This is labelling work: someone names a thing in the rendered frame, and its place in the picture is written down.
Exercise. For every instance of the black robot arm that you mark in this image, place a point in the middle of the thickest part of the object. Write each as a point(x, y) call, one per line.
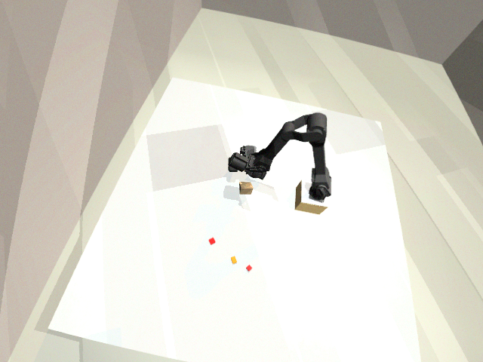
point(316, 130)

